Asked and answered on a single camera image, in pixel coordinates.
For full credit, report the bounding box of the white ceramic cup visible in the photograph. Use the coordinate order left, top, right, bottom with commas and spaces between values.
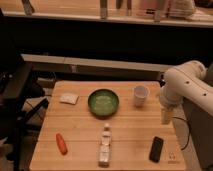
133, 86, 150, 107

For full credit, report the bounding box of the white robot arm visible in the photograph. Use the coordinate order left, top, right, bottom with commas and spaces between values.
158, 60, 213, 124

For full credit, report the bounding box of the green ceramic bowl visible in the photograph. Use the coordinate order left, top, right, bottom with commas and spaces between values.
88, 89, 119, 117

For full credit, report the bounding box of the black smartphone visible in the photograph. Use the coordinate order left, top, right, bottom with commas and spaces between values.
149, 137, 164, 163

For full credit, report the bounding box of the clear plastic water bottle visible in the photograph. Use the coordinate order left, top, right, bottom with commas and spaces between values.
98, 123, 112, 167

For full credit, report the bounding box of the orange carrot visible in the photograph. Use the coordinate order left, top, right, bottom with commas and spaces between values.
56, 133, 68, 155

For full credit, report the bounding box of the black chair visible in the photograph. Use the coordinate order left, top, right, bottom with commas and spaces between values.
0, 9, 49, 171

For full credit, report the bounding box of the black cable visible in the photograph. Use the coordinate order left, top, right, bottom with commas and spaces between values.
172, 115, 191, 151

